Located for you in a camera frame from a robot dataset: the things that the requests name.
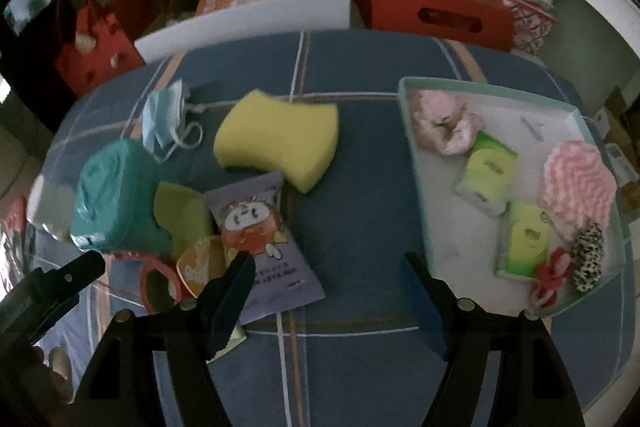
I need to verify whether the green tissue pack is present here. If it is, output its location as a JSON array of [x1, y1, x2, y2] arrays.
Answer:
[[454, 130, 519, 218], [207, 322, 248, 360], [495, 199, 551, 282]]

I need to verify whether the clear plastic packet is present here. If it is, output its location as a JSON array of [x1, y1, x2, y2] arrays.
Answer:
[[27, 174, 83, 240]]

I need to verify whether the brown cardboard box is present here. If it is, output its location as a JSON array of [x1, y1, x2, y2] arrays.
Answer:
[[597, 87, 636, 132]]

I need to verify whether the yellow-green cloth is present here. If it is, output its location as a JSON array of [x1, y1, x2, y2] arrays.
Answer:
[[152, 181, 216, 260]]

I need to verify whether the white carton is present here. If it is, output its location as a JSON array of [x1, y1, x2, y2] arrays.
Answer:
[[605, 142, 640, 188]]

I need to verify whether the shallow teal-rimmed box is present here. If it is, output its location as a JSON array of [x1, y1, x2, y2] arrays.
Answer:
[[398, 77, 626, 320]]

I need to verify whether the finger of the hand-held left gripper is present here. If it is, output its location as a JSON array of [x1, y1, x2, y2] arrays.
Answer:
[[0, 252, 107, 358]]

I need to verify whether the teal wet wipes pack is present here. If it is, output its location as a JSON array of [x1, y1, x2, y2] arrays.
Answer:
[[69, 138, 173, 255]]

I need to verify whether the red tote bag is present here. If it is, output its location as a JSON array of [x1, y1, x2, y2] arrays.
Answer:
[[54, 0, 146, 98]]

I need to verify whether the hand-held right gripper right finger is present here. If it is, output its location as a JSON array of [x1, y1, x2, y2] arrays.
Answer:
[[398, 252, 586, 427]]

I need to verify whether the yellow snack packet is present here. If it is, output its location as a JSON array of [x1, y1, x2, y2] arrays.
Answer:
[[176, 235, 228, 300]]

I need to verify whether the yellow sponge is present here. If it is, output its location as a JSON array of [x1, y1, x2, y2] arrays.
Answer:
[[213, 89, 340, 194]]

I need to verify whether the white bed board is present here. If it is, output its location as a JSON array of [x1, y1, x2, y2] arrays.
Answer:
[[134, 0, 352, 65]]

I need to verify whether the blue face mask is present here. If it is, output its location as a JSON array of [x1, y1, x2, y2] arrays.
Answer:
[[141, 79, 203, 162]]

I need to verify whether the blue plaid bedsheet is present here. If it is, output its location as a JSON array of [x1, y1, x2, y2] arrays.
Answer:
[[25, 29, 636, 427]]

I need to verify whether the red patterned box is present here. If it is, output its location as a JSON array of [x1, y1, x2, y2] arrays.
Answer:
[[470, 0, 557, 55]]

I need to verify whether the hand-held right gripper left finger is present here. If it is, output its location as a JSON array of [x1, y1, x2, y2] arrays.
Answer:
[[74, 251, 257, 427]]

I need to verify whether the pink chevron towel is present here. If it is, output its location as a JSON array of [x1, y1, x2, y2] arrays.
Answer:
[[539, 141, 617, 242]]

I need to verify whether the pink plush scrunchie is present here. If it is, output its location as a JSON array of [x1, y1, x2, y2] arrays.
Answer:
[[410, 90, 486, 156]]

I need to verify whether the purple snack packet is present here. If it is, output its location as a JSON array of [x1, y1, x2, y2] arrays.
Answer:
[[204, 172, 326, 325]]

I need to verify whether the leopard print scrunchie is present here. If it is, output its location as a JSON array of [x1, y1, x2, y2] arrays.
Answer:
[[571, 223, 606, 293]]

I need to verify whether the red ring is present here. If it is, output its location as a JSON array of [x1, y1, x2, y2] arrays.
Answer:
[[139, 257, 183, 313]]

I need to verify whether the dark brown bag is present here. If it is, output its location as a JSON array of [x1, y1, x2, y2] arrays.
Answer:
[[142, 0, 201, 30]]

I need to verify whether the red scrunchie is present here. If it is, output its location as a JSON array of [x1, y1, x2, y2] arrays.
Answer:
[[530, 247, 573, 308]]

